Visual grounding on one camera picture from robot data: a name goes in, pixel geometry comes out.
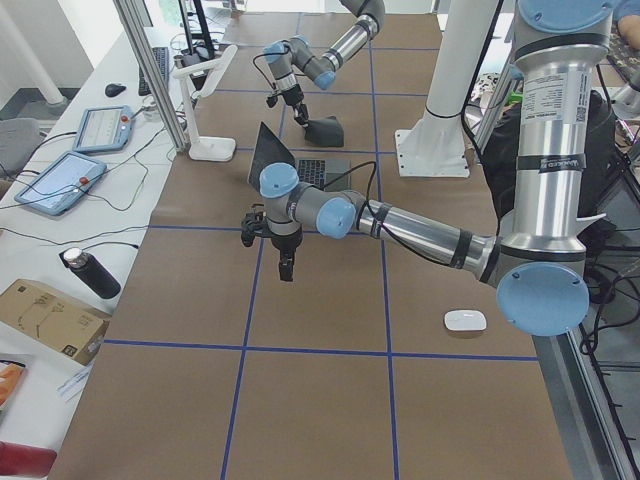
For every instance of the aluminium frame post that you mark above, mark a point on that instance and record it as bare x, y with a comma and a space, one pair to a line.
135, 31

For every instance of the teach pendant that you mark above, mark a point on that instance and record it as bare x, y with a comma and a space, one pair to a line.
104, 129
62, 184

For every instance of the upper teach pendant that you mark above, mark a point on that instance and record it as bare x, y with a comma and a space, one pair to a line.
104, 129

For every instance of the white computer mouse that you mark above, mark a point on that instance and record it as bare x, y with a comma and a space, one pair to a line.
465, 320

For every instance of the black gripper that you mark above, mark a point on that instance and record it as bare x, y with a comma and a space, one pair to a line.
293, 95
284, 242

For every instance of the white pillar mount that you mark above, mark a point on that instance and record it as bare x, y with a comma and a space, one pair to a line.
434, 146

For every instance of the black water bottle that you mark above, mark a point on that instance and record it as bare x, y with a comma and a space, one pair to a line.
91, 272

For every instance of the cardboard box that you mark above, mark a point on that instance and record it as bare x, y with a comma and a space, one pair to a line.
59, 321

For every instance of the lower teach pendant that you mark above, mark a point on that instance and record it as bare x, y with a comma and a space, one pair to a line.
62, 184

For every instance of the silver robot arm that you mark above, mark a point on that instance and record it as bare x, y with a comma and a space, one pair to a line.
535, 260
289, 57

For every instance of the person in black jacket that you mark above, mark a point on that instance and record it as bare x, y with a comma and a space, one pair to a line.
559, 163

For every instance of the black mouse pad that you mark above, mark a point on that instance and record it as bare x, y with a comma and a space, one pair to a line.
324, 132

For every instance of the black desk mouse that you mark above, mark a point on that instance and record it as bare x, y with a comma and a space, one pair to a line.
114, 89

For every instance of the silver laptop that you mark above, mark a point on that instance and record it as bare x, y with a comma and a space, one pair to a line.
330, 175

